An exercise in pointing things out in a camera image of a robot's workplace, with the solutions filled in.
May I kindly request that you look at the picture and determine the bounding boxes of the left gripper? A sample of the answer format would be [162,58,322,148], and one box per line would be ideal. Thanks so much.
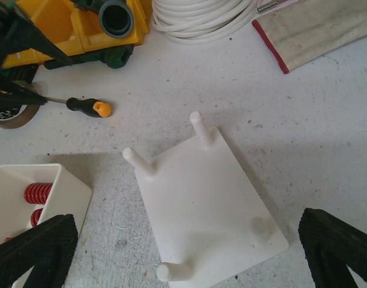
[0,0,74,109]

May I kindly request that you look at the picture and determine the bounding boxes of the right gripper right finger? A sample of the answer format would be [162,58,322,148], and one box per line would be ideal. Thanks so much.
[298,208,367,287]

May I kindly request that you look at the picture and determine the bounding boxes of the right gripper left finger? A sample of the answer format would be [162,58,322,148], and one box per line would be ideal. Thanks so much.
[0,214,78,287]

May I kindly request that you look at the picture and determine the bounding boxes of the white spring tray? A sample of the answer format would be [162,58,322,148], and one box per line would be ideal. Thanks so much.
[0,163,92,287]

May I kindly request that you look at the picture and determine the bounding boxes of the orange black screwdriver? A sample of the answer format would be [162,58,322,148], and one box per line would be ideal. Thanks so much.
[45,97,112,118]

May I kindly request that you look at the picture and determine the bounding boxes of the red spring in tray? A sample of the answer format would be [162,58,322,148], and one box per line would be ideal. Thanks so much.
[23,182,53,205]
[30,208,43,227]

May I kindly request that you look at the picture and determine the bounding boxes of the yellow storage bins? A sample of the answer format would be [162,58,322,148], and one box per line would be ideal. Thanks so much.
[17,1,153,56]

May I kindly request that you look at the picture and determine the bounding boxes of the brown tape roll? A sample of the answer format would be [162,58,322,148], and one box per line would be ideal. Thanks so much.
[0,100,41,129]

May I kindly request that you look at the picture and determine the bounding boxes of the grey pipe fitting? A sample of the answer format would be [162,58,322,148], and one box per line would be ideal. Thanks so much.
[72,0,134,38]

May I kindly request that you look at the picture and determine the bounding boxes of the beige work glove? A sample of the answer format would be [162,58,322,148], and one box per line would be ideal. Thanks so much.
[252,1,367,74]

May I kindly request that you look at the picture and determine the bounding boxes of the white four-peg base plate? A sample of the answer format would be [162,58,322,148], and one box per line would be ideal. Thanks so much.
[123,112,289,287]

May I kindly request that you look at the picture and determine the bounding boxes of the white cable spool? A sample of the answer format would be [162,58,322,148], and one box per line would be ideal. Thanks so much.
[152,0,258,45]

